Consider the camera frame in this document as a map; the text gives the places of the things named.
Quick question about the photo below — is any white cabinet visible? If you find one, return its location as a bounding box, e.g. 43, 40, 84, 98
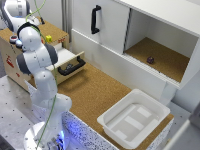
70, 0, 200, 108

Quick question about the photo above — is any wooden drawer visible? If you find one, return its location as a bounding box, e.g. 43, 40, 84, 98
46, 42, 87, 86

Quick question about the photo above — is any purple block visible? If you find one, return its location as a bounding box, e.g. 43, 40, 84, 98
146, 56, 155, 65

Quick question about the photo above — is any white sliding door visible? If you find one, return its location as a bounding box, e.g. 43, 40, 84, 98
72, 0, 131, 56

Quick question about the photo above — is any white plastic box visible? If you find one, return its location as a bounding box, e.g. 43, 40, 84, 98
96, 88, 172, 150

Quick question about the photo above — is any yellow block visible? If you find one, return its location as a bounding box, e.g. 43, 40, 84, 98
45, 34, 54, 44

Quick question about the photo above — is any blue button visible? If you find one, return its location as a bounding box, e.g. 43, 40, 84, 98
15, 39, 24, 48

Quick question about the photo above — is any wooden drawer box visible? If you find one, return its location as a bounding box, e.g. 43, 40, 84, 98
0, 19, 71, 93

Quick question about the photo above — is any red button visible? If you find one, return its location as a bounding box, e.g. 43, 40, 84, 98
8, 34, 20, 45

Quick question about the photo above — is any black drawer handle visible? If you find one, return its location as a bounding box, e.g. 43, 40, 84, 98
57, 55, 87, 77

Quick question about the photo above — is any green cable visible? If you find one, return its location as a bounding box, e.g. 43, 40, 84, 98
24, 0, 60, 150

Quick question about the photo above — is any black door handle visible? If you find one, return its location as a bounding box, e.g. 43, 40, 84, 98
90, 4, 103, 36

